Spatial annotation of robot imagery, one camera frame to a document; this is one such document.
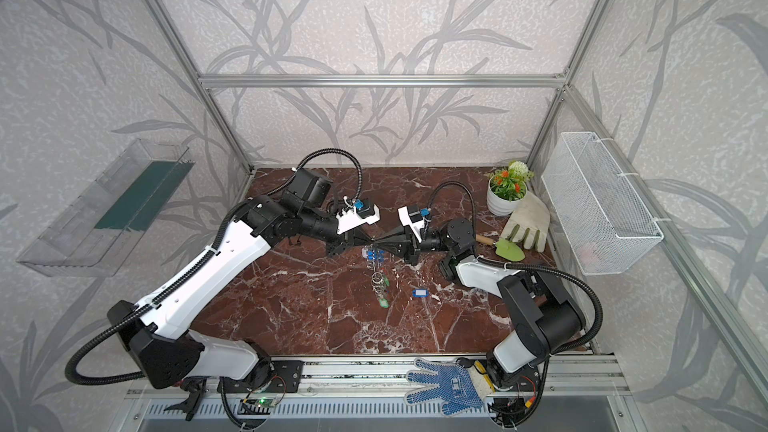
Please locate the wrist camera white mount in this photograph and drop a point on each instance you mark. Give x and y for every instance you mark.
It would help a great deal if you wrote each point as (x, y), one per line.
(415, 219)
(361, 212)

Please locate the steel key ring disc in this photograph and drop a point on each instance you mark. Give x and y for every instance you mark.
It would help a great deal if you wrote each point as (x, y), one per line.
(379, 281)

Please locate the blue dotted work glove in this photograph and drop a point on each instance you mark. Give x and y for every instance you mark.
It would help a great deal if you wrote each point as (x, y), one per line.
(457, 389)

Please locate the beige work glove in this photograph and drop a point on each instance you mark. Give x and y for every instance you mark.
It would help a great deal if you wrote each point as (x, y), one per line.
(528, 224)

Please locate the white potted flower plant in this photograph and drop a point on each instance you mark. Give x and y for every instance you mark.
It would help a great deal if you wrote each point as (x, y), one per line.
(507, 187)

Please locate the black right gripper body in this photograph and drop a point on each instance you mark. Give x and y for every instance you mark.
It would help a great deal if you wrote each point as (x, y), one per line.
(411, 246)

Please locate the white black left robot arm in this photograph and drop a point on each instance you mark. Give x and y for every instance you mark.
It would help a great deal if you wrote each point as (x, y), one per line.
(156, 330)

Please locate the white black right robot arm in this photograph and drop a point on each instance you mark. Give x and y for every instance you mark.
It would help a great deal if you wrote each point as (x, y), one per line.
(551, 311)

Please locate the green garden trowel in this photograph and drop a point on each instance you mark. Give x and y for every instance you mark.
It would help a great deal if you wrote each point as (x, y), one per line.
(503, 248)

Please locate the clear plastic wall tray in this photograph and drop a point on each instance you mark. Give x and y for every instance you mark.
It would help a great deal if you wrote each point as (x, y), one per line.
(94, 236)

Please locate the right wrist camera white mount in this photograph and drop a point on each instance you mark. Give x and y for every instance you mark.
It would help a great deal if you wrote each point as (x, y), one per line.
(415, 219)

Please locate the green circuit board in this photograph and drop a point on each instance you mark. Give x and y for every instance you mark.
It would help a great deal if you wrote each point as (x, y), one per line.
(253, 406)

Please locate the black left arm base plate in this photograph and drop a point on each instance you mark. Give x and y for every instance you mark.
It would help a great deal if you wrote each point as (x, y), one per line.
(280, 376)

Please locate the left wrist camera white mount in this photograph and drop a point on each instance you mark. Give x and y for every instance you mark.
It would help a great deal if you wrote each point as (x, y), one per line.
(361, 212)

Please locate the blue key tag on table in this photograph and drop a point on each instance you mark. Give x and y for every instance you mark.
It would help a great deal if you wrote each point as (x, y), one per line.
(420, 293)

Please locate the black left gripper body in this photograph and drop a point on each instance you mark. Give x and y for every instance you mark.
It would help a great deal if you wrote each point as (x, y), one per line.
(339, 240)

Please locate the white wire mesh basket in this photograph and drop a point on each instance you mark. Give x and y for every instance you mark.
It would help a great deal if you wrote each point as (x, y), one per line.
(608, 226)

